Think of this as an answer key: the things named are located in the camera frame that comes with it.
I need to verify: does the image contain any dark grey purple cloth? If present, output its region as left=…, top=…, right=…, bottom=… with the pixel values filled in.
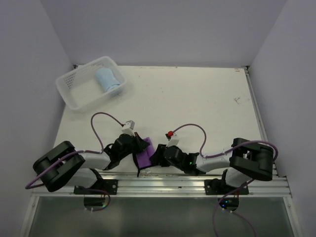
left=132, top=137, right=155, bottom=177

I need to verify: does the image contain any light blue towel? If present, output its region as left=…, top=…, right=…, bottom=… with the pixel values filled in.
left=95, top=68, right=120, bottom=96

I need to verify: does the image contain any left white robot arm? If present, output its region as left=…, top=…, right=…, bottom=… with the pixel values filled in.
left=33, top=134, right=154, bottom=194

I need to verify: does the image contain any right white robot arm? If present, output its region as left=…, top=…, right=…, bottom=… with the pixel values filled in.
left=150, top=138, right=278, bottom=194

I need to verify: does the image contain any white perforated plastic basket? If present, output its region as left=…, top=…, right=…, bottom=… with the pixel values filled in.
left=55, top=56, right=127, bottom=112

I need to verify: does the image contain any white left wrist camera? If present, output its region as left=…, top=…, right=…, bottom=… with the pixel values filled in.
left=121, top=120, right=135, bottom=136

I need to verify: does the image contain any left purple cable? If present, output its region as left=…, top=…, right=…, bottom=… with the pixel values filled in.
left=26, top=112, right=124, bottom=210

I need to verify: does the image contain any aluminium mounting rail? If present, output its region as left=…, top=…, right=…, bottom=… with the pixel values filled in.
left=32, top=172, right=292, bottom=198

